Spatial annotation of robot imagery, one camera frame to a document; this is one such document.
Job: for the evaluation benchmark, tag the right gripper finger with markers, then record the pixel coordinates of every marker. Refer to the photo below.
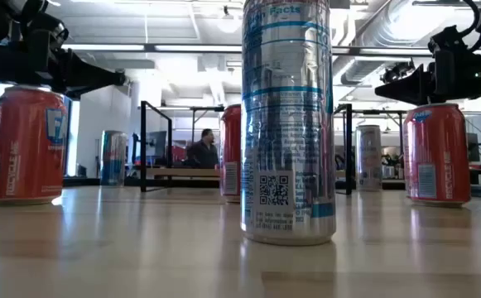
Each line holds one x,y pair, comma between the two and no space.
410,89

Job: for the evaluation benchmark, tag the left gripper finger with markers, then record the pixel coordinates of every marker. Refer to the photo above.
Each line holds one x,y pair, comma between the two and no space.
91,78

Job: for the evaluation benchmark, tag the red Fanta soda can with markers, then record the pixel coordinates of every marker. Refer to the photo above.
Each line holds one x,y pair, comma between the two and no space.
25,145
436,153

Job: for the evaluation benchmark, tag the tall white Celsius can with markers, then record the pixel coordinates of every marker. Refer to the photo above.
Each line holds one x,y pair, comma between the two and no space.
368,157

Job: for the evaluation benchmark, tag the blue silver energy drink can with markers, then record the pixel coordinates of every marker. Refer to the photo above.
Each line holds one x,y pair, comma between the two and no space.
113,159
287,124

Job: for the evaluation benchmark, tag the plain red soda can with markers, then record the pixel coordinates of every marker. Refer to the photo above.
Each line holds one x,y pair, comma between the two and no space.
232,140

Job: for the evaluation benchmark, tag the ceiling light strip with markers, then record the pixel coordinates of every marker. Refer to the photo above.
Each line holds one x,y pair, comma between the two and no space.
198,48
103,47

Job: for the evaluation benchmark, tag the person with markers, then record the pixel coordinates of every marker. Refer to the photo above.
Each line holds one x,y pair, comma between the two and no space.
203,155

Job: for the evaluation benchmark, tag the silver ventilation duct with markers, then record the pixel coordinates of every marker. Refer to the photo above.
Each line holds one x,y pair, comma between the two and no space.
364,70

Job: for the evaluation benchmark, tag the black aluminium rig frame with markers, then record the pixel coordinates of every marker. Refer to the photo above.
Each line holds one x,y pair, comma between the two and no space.
87,181

